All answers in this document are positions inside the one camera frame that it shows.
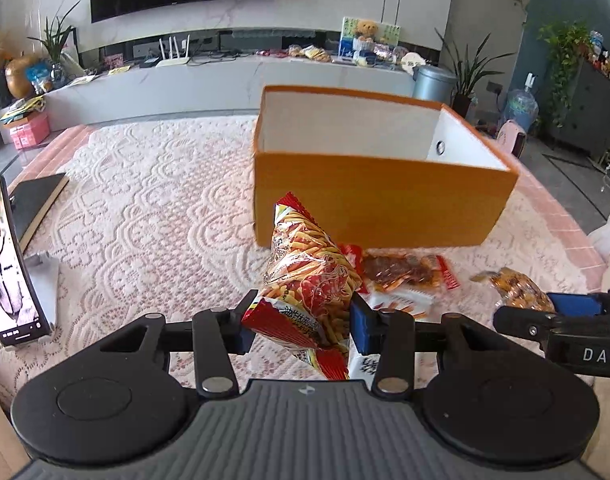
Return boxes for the orange nut snack packet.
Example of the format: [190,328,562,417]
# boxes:
[470,266,555,313]

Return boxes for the white breadstick snack pack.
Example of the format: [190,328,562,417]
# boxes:
[345,286,437,382]

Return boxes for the clear braised meat packet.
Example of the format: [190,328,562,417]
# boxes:
[340,244,460,292]

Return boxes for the red fries snack bag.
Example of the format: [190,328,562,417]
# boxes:
[242,193,361,380]

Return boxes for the orange cardboard box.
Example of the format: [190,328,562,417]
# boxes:
[253,86,519,248]

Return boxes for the grey side cabinet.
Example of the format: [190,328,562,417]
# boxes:
[549,61,610,157]

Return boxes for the pink small heater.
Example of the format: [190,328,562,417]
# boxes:
[496,119,526,158]

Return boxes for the smartphone on stand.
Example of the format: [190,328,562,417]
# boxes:
[0,174,51,347]

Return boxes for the blue water jug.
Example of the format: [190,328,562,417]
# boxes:
[500,73,538,133]

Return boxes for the dark hardcover book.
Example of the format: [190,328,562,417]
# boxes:
[11,174,70,252]

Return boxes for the blue-grey trash can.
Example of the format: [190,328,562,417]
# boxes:
[412,65,457,105]

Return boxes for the hanging ivy plant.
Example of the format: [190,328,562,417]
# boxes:
[538,22,590,129]

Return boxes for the grey TV console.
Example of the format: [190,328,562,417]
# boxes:
[46,54,415,131]

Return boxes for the pink storage box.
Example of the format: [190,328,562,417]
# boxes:
[8,112,51,150]

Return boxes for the white wifi router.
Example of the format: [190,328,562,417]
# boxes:
[156,36,190,67]

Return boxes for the teddy bear gift box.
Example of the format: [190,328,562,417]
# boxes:
[337,16,401,63]

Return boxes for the golden gourd vase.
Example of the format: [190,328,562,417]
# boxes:
[6,54,39,100]

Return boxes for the green plant in vase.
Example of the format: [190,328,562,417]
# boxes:
[28,2,84,89]

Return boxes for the potted plant by wall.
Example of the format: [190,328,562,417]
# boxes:
[434,29,514,118]

